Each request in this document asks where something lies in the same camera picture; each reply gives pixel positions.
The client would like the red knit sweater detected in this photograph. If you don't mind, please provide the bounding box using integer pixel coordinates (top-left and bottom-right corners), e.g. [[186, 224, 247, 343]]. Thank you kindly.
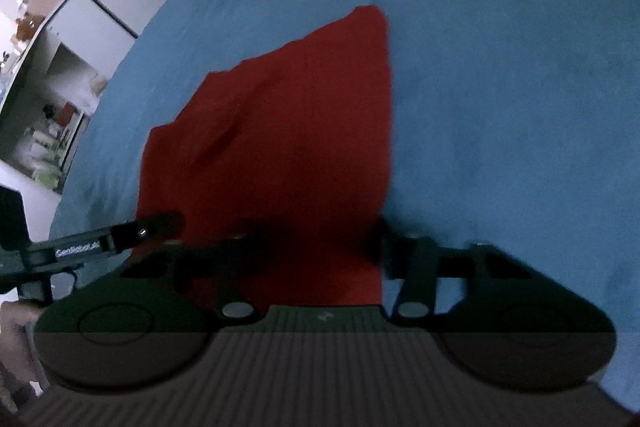
[[137, 5, 392, 306]]

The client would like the person's left hand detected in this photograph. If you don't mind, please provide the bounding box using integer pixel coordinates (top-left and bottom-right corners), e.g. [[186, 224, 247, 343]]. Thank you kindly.
[[1, 301, 49, 415]]

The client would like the white shelf unit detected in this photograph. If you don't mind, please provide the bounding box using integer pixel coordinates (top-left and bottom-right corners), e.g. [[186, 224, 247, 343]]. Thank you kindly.
[[1, 0, 107, 194]]

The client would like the blue bed sheet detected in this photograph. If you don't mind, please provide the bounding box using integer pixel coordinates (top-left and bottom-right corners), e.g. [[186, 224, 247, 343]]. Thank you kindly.
[[51, 0, 639, 410]]

